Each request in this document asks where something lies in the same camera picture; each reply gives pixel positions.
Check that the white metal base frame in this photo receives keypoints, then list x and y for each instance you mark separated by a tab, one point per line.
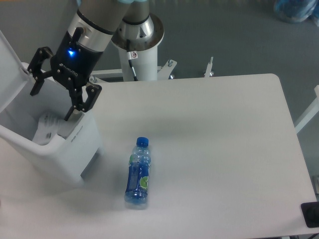
164	72

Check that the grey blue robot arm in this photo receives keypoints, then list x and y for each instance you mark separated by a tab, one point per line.
84	42

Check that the white frame bar right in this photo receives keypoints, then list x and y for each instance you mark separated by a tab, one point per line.
309	113

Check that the white trash can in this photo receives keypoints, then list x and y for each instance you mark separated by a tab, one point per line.
35	127

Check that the blue plastic bottle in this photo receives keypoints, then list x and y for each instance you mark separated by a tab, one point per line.
136	193

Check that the black device at table edge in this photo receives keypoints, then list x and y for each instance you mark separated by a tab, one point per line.
310	212

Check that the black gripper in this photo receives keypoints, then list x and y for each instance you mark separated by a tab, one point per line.
71	67

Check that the blue plastic bag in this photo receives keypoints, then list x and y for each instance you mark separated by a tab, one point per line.
294	11

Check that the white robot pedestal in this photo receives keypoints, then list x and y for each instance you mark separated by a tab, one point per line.
137	46

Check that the white plastic wrapper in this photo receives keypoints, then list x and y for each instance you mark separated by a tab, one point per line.
48	126

